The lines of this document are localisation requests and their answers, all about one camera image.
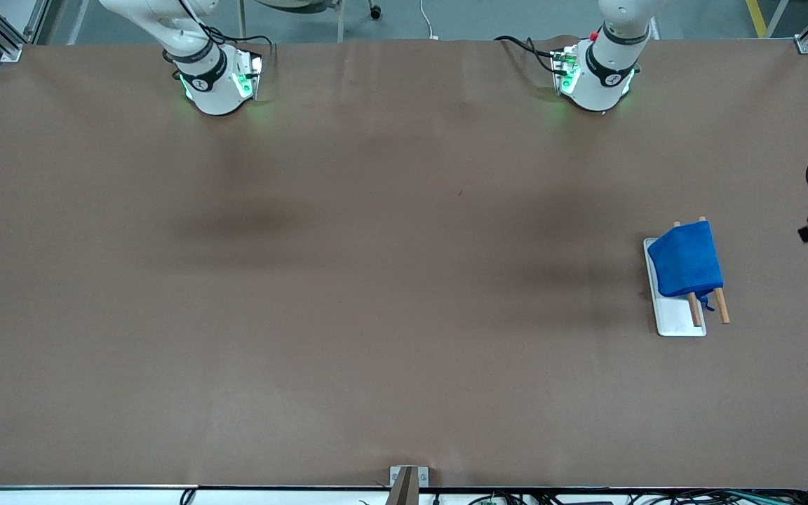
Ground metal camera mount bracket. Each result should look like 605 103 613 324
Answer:
389 465 430 505

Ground black arm base cable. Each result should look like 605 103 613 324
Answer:
494 35 567 75
166 0 276 64

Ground blue microfibre towel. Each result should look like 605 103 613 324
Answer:
647 220 725 314

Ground black left arm base cable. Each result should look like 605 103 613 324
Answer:
494 35 567 75

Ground black right arm base cable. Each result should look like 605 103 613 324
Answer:
166 0 276 64

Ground white floor cable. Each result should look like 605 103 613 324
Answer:
419 0 441 41

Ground office chair base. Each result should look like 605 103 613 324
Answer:
255 0 384 20

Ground white towel rack wooden rods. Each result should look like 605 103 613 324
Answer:
642 216 732 338

